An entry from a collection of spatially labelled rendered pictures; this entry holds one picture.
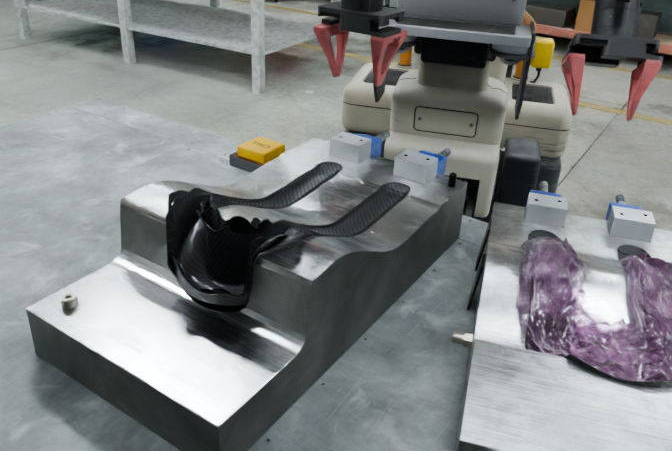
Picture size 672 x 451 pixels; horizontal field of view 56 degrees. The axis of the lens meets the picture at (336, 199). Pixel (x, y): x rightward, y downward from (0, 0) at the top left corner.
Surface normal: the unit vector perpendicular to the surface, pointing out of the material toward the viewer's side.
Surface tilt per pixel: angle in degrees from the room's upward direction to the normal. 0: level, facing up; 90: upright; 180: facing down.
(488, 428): 0
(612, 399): 0
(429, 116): 98
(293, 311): 84
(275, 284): 83
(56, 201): 0
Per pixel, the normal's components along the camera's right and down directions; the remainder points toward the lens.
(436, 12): -0.25, 0.43
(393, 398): 0.04, -0.89
